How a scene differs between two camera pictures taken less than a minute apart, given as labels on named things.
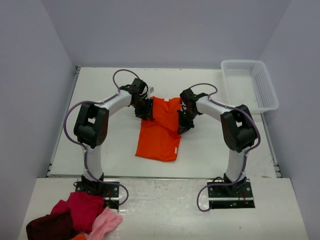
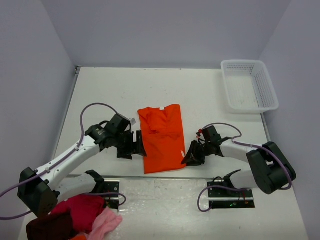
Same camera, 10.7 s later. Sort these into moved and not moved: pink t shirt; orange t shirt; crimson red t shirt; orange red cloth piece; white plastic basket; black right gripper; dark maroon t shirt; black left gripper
Moved: black left gripper; orange t shirt; black right gripper
Not moved: orange red cloth piece; dark maroon t shirt; white plastic basket; pink t shirt; crimson red t shirt
